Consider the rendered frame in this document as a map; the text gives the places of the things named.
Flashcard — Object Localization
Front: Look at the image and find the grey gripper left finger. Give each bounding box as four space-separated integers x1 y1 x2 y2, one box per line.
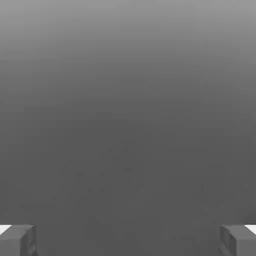
0 224 39 256

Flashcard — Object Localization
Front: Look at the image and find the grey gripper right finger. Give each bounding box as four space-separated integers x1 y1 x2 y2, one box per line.
218 224 256 256

